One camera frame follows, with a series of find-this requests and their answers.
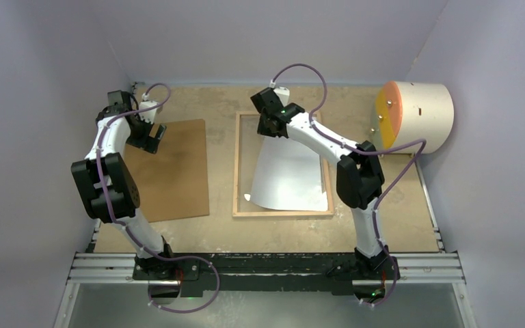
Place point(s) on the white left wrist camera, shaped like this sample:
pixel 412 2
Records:
pixel 149 109

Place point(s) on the black aluminium mounting rail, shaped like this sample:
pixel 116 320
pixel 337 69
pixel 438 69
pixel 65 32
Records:
pixel 337 273

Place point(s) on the glossy printed photo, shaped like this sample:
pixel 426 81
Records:
pixel 288 176

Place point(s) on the wooden picture frame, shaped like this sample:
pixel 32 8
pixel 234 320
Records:
pixel 246 150

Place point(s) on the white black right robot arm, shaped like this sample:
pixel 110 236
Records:
pixel 359 175

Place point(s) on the brown backing board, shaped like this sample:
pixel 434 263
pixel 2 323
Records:
pixel 173 182

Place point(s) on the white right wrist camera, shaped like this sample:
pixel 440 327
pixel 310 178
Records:
pixel 283 93

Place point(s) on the white cylinder orange disc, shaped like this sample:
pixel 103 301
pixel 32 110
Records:
pixel 407 111

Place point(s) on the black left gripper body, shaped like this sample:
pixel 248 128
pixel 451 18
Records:
pixel 140 137

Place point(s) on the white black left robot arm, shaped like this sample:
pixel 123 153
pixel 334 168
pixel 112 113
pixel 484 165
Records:
pixel 107 188

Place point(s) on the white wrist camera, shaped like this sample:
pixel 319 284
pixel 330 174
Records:
pixel 149 109
pixel 283 93

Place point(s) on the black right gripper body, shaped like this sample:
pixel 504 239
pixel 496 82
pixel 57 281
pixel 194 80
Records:
pixel 264 128

